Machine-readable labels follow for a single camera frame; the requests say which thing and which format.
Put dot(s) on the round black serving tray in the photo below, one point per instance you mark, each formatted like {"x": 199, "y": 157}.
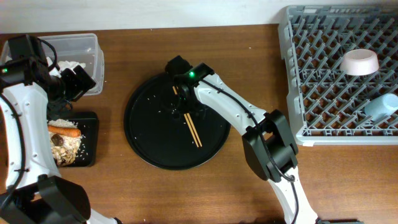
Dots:
{"x": 159, "y": 134}

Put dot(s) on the white tissue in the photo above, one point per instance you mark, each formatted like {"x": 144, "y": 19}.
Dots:
{"x": 62, "y": 65}

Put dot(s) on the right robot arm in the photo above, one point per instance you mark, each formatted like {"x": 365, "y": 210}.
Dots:
{"x": 269, "y": 146}

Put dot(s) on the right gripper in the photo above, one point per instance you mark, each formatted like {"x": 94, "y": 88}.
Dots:
{"x": 181, "y": 102}

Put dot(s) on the brown mushroom piece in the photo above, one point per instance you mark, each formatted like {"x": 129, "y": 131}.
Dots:
{"x": 57, "y": 140}

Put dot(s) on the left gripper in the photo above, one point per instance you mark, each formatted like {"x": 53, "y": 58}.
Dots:
{"x": 79, "y": 86}

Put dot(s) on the rice and food scraps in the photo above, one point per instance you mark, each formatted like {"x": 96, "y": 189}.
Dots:
{"x": 73, "y": 152}

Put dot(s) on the wooden chopstick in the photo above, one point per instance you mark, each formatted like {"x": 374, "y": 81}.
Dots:
{"x": 188, "y": 123}
{"x": 195, "y": 131}

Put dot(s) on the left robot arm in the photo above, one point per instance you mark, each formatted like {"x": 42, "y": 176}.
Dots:
{"x": 30, "y": 95}

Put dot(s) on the white small bowl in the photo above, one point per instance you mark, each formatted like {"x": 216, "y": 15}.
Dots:
{"x": 359, "y": 62}

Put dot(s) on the clear plastic bin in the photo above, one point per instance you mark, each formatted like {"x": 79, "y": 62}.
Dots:
{"x": 83, "y": 48}

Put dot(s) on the grey dishwasher rack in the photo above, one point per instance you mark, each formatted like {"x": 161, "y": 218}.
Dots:
{"x": 326, "y": 106}

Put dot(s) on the black rectangular tray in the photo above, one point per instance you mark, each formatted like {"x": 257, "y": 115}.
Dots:
{"x": 88, "y": 122}

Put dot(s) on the light blue cup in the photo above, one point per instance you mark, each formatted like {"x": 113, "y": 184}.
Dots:
{"x": 382, "y": 106}

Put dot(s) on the orange carrot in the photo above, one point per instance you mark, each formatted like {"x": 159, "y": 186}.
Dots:
{"x": 69, "y": 132}

